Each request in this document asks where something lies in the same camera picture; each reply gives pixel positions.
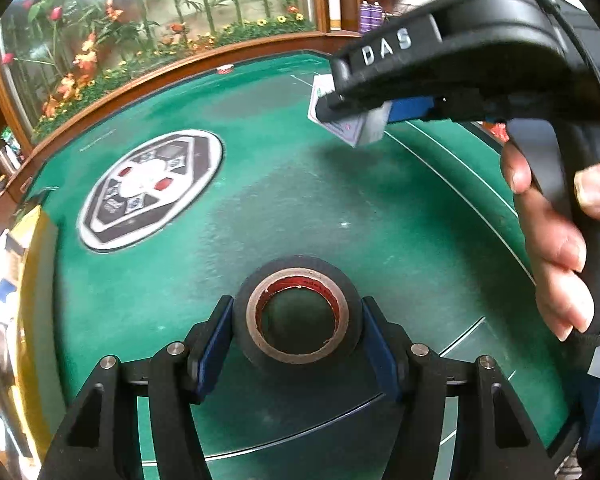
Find small white printed box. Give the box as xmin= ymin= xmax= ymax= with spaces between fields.
xmin=308 ymin=74 xmax=392 ymax=148

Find black tape roll red core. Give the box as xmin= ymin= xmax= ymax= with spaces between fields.
xmin=233 ymin=255 xmax=363 ymax=377

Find person's right hand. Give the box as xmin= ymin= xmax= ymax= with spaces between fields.
xmin=501 ymin=142 xmax=600 ymax=341

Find purple spray bottles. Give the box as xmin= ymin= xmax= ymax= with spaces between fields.
xmin=358 ymin=0 xmax=384 ymax=35

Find small red white object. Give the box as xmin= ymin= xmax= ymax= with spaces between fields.
xmin=216 ymin=64 xmax=234 ymax=74

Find round mahjong table control panel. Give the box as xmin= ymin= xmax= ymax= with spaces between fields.
xmin=76 ymin=129 xmax=224 ymax=252

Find yellow fabric storage tray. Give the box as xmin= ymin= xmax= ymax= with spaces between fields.
xmin=0 ymin=206 xmax=66 ymax=479

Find artificial flower display window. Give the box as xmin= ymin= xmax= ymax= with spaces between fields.
xmin=0 ymin=0 xmax=315 ymax=144

